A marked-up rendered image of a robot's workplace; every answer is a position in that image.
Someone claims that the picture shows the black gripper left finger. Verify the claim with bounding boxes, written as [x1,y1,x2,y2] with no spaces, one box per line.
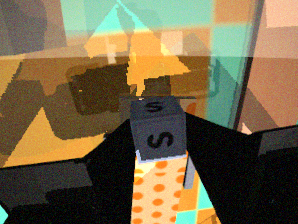
[0,119,136,224]

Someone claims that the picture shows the dark grey cube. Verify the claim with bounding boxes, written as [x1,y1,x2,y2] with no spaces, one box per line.
[130,95,187,165]

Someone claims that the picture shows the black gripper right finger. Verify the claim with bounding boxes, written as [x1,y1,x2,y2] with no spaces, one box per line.
[185,112,298,224]

